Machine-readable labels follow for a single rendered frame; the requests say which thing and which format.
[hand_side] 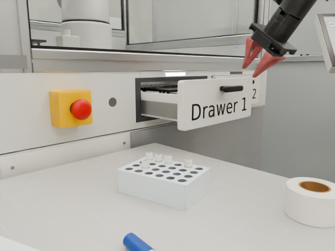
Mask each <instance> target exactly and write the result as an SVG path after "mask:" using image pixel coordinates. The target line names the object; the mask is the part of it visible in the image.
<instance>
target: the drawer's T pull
mask: <svg viewBox="0 0 335 251"><path fill-rule="evenodd" d="M242 90H243V86H242V85H238V86H220V91H223V92H225V93H229V92H238V91H242Z"/></svg>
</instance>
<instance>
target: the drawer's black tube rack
mask: <svg viewBox="0 0 335 251"><path fill-rule="evenodd" d="M169 89H177V85H168V84H150V85H141V90H142V91H143V92H146V91H157V92H159V93H165V92H164V90H169ZM165 94H172V93H169V92H167V93H165ZM176 95H177V94H176Z"/></svg>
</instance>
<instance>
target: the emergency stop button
mask: <svg viewBox="0 0 335 251"><path fill-rule="evenodd" d="M91 112H92V107H91V105H90V103H89V102H88V101H87V100H83V99H79V100H76V101H75V102H74V103H73V105H72V107H71V113H72V115H73V116H74V117H75V118H76V119H78V120H85V119H87V118H88V117H89V116H90V115H91Z"/></svg>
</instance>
